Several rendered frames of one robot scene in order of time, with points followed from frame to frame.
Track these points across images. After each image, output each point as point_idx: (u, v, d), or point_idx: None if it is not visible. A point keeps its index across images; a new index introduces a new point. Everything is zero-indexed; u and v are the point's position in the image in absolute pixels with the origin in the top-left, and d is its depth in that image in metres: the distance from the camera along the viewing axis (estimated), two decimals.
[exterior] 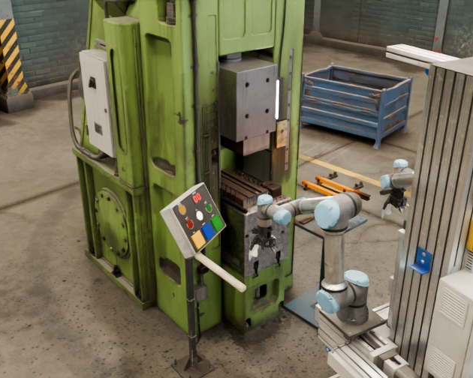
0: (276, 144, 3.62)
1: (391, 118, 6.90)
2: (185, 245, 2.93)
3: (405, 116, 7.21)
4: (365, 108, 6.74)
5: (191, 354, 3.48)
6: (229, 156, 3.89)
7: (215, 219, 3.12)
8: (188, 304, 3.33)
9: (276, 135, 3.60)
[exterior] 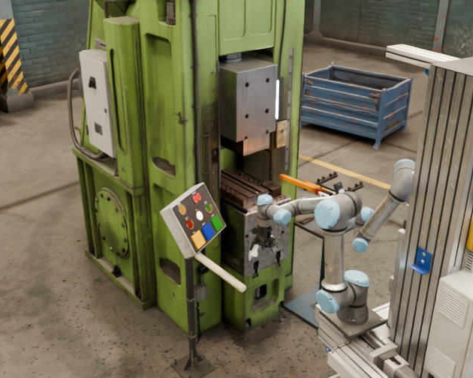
0: (276, 144, 3.62)
1: (391, 118, 6.90)
2: (185, 245, 2.93)
3: (405, 116, 7.21)
4: (365, 108, 6.74)
5: (191, 354, 3.48)
6: (229, 156, 3.89)
7: (215, 219, 3.12)
8: (188, 304, 3.33)
9: (276, 135, 3.60)
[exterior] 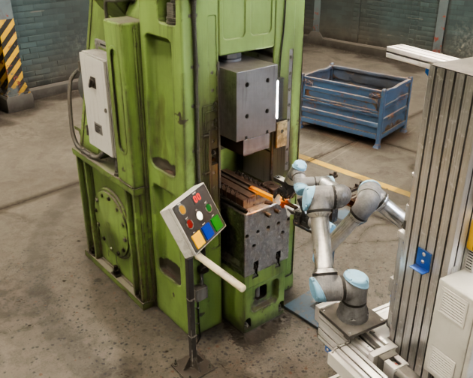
0: (276, 144, 3.62)
1: (391, 118, 6.90)
2: (185, 245, 2.93)
3: (405, 116, 7.21)
4: (365, 108, 6.74)
5: (191, 354, 3.48)
6: (229, 156, 3.89)
7: (215, 219, 3.12)
8: (188, 304, 3.33)
9: (276, 135, 3.60)
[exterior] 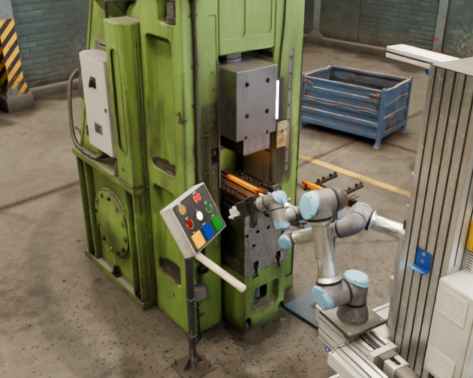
0: (276, 144, 3.62)
1: (391, 118, 6.90)
2: (185, 245, 2.93)
3: (405, 116, 7.21)
4: (365, 108, 6.74)
5: (191, 354, 3.48)
6: (229, 156, 3.89)
7: (215, 219, 3.12)
8: (188, 304, 3.33)
9: (276, 135, 3.60)
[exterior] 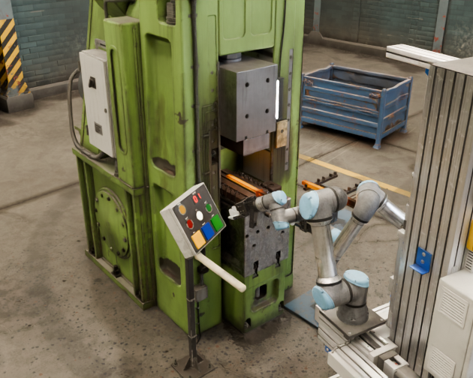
0: (276, 144, 3.62)
1: (391, 118, 6.90)
2: (185, 245, 2.93)
3: (405, 116, 7.21)
4: (365, 108, 6.74)
5: (191, 354, 3.48)
6: (229, 156, 3.89)
7: (215, 219, 3.12)
8: (188, 304, 3.33)
9: (276, 135, 3.60)
